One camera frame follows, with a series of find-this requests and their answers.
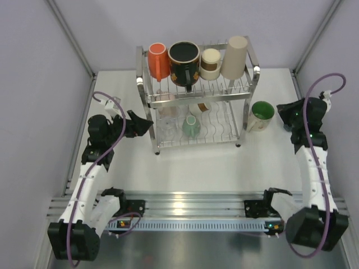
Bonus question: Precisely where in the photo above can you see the pink translucent tumbler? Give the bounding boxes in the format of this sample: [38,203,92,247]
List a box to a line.
[155,89,178,118]

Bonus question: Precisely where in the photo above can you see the cream mug green inside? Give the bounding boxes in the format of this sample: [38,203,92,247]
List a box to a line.
[247,101,275,132]

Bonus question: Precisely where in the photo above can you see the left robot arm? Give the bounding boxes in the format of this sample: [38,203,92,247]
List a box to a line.
[48,110,153,262]

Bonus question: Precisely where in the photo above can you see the steel two-tier dish rack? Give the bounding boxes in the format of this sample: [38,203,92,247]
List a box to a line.
[136,41,260,155]

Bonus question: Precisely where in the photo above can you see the black mug with orange print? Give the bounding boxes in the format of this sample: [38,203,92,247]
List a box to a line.
[168,41,200,92]

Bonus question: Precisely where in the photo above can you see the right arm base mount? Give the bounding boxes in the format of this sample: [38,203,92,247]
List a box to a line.
[243,200,280,219]

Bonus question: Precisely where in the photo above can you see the beige paper cup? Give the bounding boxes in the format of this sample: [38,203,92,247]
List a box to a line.
[221,36,248,80]

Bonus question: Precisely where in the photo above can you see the dark teal mug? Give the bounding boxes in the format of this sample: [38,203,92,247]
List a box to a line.
[283,124,292,132]

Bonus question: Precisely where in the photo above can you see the clear glass cup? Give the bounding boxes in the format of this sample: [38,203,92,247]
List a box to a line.
[159,117,177,140]

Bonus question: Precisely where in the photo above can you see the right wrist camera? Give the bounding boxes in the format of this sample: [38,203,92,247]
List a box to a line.
[319,90,332,111]

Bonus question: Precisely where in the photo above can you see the steel cup cream brown sleeve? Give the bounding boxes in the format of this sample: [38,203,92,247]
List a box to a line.
[200,48,221,81]

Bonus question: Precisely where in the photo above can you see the perforated cable duct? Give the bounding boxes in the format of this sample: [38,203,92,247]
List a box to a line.
[108,219,284,232]

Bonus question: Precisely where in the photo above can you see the aluminium frame post left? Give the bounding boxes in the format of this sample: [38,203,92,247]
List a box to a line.
[44,0,98,82]

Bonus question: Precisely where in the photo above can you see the teal cup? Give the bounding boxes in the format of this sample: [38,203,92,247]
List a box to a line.
[182,115,201,138]

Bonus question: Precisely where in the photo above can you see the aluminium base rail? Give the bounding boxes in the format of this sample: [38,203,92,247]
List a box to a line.
[46,191,351,220]

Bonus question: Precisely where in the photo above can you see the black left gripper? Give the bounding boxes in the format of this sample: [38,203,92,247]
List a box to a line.
[105,110,153,146]

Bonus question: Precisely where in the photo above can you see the aluminium frame post right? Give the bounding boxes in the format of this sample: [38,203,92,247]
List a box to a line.
[291,0,344,77]

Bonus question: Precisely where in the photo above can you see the aluminium frame post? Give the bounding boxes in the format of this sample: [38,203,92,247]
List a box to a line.
[44,0,98,82]
[291,0,344,77]

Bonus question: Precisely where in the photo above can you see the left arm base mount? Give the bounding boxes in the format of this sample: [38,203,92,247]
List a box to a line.
[119,200,146,216]

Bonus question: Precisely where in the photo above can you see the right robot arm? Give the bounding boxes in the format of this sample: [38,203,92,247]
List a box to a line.
[262,97,348,252]

